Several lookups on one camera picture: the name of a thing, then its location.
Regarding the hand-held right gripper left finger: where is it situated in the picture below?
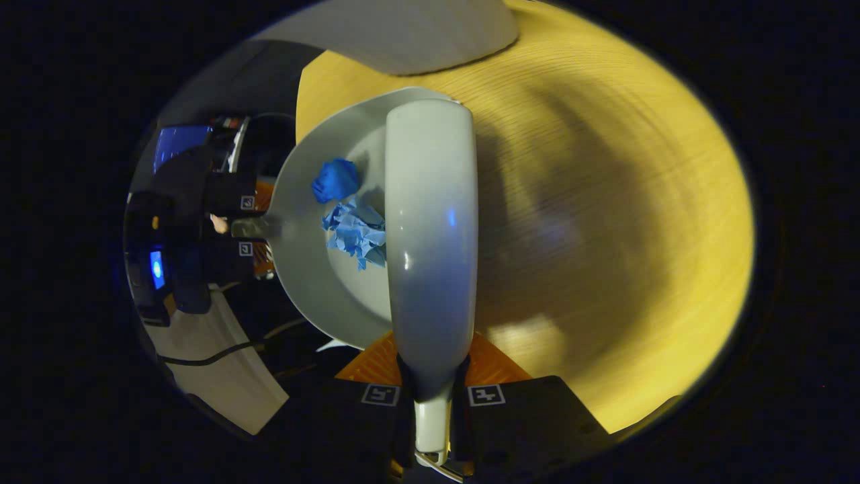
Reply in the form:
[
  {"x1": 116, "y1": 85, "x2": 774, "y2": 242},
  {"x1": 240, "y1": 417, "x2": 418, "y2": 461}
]
[{"x1": 269, "y1": 329, "x2": 414, "y2": 484}]

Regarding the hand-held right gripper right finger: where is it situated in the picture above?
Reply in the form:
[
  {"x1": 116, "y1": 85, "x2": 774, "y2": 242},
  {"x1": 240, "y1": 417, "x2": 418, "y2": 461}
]
[{"x1": 460, "y1": 331, "x2": 615, "y2": 484}]

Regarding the white plastic dustpan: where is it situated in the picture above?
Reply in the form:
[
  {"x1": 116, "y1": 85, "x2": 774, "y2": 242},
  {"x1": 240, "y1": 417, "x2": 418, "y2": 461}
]
[{"x1": 232, "y1": 86, "x2": 464, "y2": 350}]

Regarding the dark blue paper ball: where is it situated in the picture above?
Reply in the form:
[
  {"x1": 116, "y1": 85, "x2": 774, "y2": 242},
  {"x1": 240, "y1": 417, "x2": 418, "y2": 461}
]
[{"x1": 311, "y1": 158, "x2": 361, "y2": 204}]

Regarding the light blue paper ball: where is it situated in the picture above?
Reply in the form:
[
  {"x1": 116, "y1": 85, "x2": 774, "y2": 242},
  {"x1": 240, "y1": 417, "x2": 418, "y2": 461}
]
[{"x1": 321, "y1": 197, "x2": 388, "y2": 271}]

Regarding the small white broom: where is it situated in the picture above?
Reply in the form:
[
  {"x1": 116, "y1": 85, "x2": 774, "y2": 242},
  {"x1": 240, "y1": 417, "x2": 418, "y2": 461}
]
[{"x1": 385, "y1": 99, "x2": 479, "y2": 466}]

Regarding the grey plastic garbage bin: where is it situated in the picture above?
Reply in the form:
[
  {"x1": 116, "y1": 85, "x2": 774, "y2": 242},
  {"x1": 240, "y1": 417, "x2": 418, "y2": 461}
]
[{"x1": 252, "y1": 0, "x2": 519, "y2": 76}]

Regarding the black cable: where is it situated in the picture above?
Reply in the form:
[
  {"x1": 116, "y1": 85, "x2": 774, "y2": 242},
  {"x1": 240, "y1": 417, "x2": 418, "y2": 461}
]
[{"x1": 158, "y1": 316, "x2": 310, "y2": 367}]

